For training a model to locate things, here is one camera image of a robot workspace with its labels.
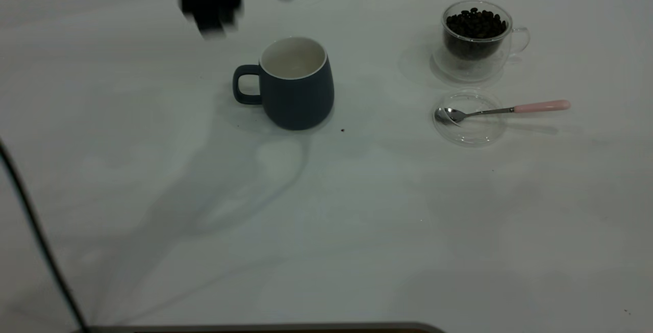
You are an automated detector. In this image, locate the clear glass saucer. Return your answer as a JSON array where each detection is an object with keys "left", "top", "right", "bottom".
[{"left": 433, "top": 88, "right": 508, "bottom": 147}]

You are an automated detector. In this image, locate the dark grey ceramic mug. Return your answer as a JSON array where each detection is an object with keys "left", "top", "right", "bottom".
[{"left": 233, "top": 36, "right": 335, "bottom": 131}]

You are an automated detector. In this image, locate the pile of coffee beans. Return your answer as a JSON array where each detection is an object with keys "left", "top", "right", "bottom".
[{"left": 444, "top": 8, "right": 509, "bottom": 61}]

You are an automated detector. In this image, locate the metal spoon with pink handle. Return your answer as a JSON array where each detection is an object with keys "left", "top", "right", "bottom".
[{"left": 435, "top": 100, "right": 571, "bottom": 126}]

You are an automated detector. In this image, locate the thin black cable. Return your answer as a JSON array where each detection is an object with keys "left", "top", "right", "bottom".
[{"left": 0, "top": 139, "right": 90, "bottom": 333}]

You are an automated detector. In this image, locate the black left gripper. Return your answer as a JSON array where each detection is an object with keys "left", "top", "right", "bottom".
[{"left": 171, "top": 0, "right": 243, "bottom": 38}]

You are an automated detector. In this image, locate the clear glass cup with handle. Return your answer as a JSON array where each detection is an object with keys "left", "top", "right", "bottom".
[{"left": 433, "top": 0, "right": 530, "bottom": 83}]

